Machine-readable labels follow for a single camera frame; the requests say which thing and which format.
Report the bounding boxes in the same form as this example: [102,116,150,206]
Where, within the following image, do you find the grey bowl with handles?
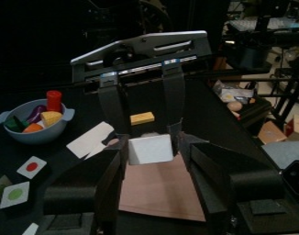
[0,98,77,145]

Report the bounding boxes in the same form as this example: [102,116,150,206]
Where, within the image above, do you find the clear plastic packet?
[213,79,257,105]

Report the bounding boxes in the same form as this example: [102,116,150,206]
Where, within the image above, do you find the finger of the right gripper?
[161,59,187,155]
[98,71,131,136]

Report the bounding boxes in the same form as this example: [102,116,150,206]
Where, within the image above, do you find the orange toy piece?
[23,122,45,134]

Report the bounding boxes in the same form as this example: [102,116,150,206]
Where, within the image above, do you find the tan cardboard box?
[285,114,299,142]

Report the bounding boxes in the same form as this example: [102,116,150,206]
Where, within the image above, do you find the yellow toy cheese wedge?
[39,110,65,128]

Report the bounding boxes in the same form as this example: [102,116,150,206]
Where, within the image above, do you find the beige toy egg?
[226,100,245,113]

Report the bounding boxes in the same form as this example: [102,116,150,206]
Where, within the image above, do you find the yellow toy block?
[129,111,158,127]

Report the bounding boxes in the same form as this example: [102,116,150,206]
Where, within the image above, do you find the white toy rice block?
[127,133,175,166]

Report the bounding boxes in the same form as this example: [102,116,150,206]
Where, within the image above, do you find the white card green dot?
[0,180,33,210]

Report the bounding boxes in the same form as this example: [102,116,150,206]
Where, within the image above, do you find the brown cardboard box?
[257,120,290,145]

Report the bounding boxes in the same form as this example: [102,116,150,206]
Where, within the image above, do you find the red toy cylinder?
[46,89,65,113]

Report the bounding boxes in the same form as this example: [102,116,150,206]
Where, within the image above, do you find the white card red dot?
[17,155,50,180]

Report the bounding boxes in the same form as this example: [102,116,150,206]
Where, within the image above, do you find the plain white card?
[66,120,118,161]

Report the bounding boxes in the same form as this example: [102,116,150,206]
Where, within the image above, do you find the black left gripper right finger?
[177,131,299,235]

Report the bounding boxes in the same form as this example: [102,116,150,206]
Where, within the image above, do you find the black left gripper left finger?
[38,133,131,235]

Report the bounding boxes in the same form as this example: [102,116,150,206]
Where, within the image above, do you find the black camera housing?
[280,159,299,197]

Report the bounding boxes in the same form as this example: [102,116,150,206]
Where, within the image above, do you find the brown flat board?
[118,151,207,223]

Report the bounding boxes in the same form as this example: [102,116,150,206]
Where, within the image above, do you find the black metal stand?
[221,54,299,123]

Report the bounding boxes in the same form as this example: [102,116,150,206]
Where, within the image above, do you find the purple toy eggplant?
[26,104,50,124]

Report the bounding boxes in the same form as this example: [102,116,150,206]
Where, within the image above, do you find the green toy vegetable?
[3,115,31,134]

